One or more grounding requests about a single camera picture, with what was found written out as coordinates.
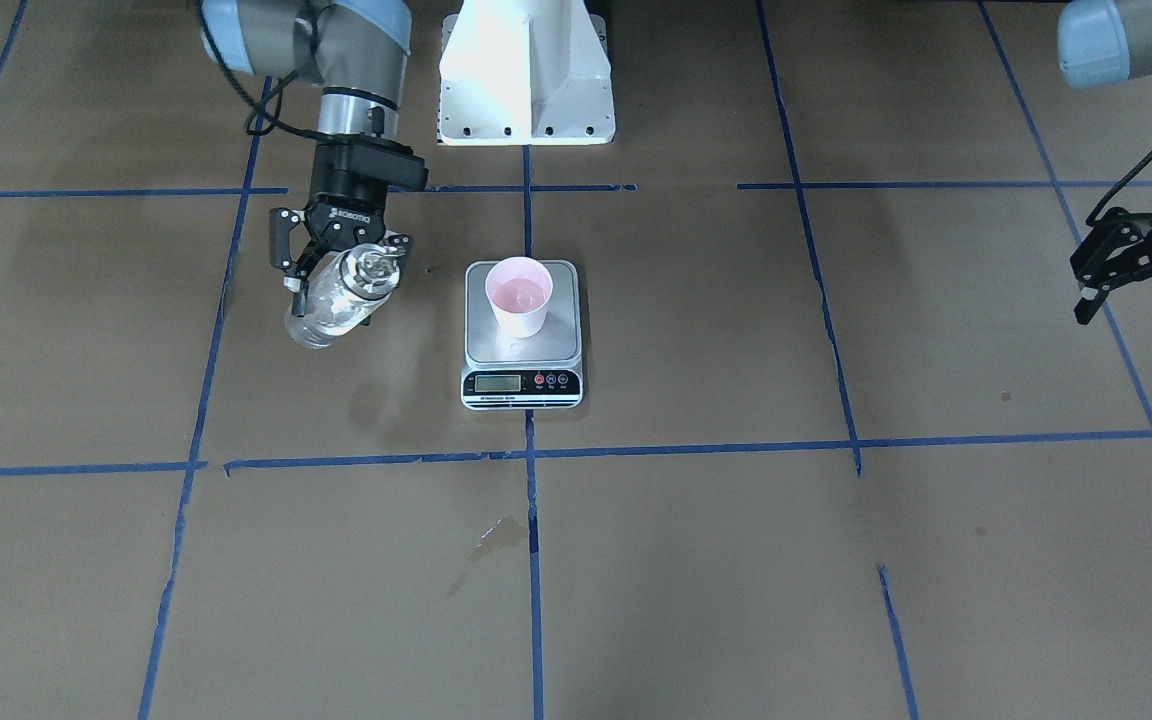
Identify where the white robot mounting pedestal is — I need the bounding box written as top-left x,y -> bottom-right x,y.
435,1 -> 617,147

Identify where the pink plastic cup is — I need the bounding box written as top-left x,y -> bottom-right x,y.
484,256 -> 554,340

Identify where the silver digital kitchen scale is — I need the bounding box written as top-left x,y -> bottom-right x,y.
460,260 -> 585,411

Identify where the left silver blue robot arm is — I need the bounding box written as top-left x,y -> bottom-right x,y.
1058,1 -> 1152,325

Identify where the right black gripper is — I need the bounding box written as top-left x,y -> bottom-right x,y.
270,137 -> 429,293

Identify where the glass sauce bottle steel cap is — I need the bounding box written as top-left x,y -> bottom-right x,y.
285,243 -> 397,348

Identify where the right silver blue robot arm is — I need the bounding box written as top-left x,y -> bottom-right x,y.
194,1 -> 429,291

